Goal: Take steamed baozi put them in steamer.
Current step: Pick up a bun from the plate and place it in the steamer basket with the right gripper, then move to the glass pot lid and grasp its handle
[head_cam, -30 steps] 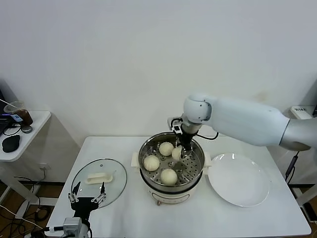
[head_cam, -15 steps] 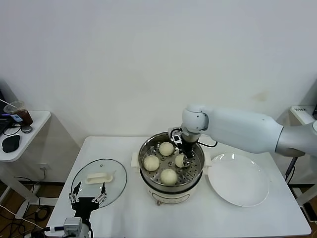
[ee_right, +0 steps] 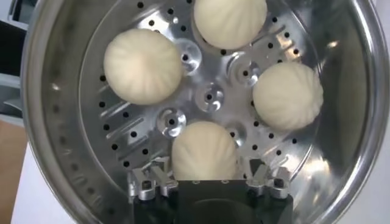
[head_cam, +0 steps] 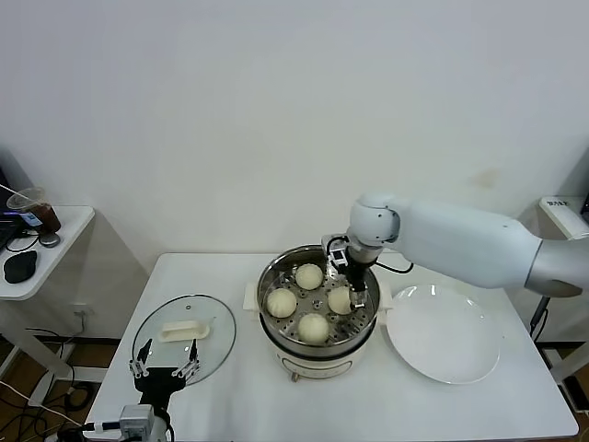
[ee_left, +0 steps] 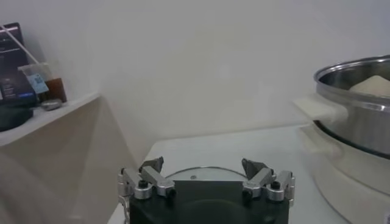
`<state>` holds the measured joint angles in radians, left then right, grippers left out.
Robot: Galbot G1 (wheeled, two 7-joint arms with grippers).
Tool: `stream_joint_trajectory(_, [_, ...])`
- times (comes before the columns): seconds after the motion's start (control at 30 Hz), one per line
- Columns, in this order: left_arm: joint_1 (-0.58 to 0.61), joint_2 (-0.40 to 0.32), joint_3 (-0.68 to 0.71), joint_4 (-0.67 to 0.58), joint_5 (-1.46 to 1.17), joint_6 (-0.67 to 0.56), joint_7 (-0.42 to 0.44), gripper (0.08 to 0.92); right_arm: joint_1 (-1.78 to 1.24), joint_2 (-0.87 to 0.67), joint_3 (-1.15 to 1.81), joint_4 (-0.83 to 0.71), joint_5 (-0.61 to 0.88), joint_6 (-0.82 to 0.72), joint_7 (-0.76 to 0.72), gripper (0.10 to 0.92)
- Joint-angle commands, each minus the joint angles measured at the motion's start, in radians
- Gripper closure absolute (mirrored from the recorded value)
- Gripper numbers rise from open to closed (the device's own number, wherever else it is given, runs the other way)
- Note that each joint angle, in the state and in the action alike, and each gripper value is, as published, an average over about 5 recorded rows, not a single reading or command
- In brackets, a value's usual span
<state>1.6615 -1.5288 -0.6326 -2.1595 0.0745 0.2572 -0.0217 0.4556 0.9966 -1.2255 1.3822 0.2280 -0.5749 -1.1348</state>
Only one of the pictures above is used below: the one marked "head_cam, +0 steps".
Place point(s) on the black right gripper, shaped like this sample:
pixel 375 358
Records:
pixel 357 275

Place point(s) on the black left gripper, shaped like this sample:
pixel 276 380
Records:
pixel 156 382

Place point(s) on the white steamed baozi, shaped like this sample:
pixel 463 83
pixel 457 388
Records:
pixel 340 300
pixel 281 302
pixel 314 328
pixel 309 276

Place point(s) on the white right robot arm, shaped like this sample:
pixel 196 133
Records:
pixel 460 239

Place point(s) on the white electric cooker base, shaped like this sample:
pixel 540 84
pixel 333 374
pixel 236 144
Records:
pixel 317 364

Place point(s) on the white round plate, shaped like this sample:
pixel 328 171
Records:
pixel 442 336

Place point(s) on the white side table with laptop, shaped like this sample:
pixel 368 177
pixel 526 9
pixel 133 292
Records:
pixel 69 230

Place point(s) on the small grey round puck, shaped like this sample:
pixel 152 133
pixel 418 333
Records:
pixel 49 240

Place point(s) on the black computer mouse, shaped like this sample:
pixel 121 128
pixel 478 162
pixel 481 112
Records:
pixel 20 267

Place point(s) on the plastic cup iced coffee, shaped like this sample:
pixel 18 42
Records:
pixel 48 216

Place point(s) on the white side table with label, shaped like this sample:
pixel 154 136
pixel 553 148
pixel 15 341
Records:
pixel 561 216

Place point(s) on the white drinking straw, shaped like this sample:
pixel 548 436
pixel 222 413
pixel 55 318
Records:
pixel 11 190

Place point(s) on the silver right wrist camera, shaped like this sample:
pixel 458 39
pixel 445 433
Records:
pixel 336 251

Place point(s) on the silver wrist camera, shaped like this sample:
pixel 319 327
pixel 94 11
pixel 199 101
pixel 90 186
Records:
pixel 137 420
pixel 336 251

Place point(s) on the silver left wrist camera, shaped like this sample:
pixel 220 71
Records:
pixel 137 420

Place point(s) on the white wall socket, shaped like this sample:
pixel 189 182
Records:
pixel 83 310

